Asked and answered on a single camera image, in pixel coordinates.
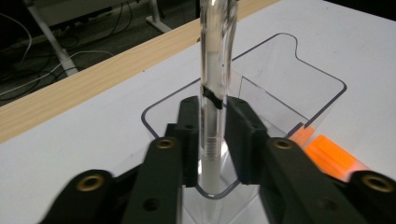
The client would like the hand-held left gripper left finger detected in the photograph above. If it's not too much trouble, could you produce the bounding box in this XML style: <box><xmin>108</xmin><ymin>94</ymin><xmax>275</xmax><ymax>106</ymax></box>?
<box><xmin>120</xmin><ymin>95</ymin><xmax>200</xmax><ymax>224</ymax></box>

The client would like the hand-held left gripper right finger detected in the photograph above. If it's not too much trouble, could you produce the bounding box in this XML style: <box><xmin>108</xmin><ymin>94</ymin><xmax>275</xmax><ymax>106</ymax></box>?
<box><xmin>225</xmin><ymin>95</ymin><xmax>372</xmax><ymax>224</ymax></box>

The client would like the clear plastic organizer box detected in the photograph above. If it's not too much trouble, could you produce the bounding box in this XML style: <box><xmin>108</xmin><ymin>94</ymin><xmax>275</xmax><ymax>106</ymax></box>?
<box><xmin>141</xmin><ymin>32</ymin><xmax>348</xmax><ymax>224</ymax></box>

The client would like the clear test tube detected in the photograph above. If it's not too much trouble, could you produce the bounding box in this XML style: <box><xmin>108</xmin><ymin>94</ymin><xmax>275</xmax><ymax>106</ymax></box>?
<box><xmin>198</xmin><ymin>0</ymin><xmax>239</xmax><ymax>198</ymax></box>

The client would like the orange highlighter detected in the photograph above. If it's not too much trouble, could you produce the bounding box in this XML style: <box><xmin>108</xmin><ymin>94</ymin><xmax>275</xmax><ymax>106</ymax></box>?
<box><xmin>292</xmin><ymin>125</ymin><xmax>372</xmax><ymax>183</ymax></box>

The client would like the wooden table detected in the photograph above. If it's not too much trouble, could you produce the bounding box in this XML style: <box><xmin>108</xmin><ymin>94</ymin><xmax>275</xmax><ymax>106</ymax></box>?
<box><xmin>0</xmin><ymin>0</ymin><xmax>281</xmax><ymax>146</ymax></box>

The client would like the white-framed desk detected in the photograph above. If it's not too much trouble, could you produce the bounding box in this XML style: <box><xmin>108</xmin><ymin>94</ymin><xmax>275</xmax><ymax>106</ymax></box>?
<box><xmin>22</xmin><ymin>0</ymin><xmax>173</xmax><ymax>77</ymax></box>

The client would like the tangle of black cables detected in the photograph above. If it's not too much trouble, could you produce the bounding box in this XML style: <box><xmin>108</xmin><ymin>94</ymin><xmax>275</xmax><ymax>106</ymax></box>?
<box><xmin>0</xmin><ymin>0</ymin><xmax>138</xmax><ymax>101</ymax></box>

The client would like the white cable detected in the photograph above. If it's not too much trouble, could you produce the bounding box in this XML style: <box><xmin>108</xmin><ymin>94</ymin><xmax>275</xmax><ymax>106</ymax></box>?
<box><xmin>0</xmin><ymin>49</ymin><xmax>116</xmax><ymax>97</ymax></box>

